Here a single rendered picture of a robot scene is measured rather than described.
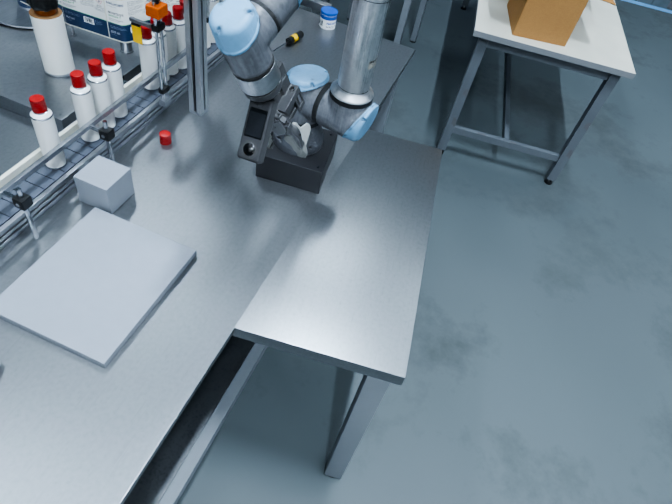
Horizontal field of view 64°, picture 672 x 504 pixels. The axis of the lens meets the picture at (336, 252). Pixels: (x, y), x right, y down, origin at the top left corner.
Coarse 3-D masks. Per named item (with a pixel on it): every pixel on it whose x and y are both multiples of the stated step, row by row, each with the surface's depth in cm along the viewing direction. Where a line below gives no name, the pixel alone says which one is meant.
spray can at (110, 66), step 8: (104, 56) 144; (112, 56) 145; (104, 64) 147; (112, 64) 146; (104, 72) 147; (112, 72) 147; (120, 72) 149; (112, 80) 149; (120, 80) 151; (112, 88) 151; (120, 88) 152; (112, 96) 153; (120, 96) 154; (120, 112) 157
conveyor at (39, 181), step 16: (176, 80) 176; (144, 96) 168; (128, 112) 161; (80, 144) 149; (96, 144) 150; (80, 160) 145; (32, 176) 139; (48, 176) 140; (32, 192) 135; (0, 208) 130; (16, 208) 131; (0, 224) 127
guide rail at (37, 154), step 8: (136, 80) 167; (128, 88) 165; (72, 128) 148; (64, 136) 147; (40, 152) 140; (24, 160) 137; (32, 160) 139; (16, 168) 135; (24, 168) 137; (0, 176) 132; (8, 176) 133; (0, 184) 132
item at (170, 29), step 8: (168, 16) 162; (168, 24) 164; (168, 32) 165; (168, 40) 167; (176, 40) 170; (168, 48) 169; (176, 48) 171; (168, 56) 171; (176, 64) 175; (176, 72) 177
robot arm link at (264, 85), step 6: (276, 66) 90; (270, 72) 88; (276, 72) 90; (264, 78) 88; (270, 78) 89; (276, 78) 91; (240, 84) 90; (246, 84) 89; (252, 84) 89; (258, 84) 89; (264, 84) 89; (270, 84) 90; (276, 84) 91; (246, 90) 91; (252, 90) 90; (258, 90) 90; (264, 90) 91; (270, 90) 91
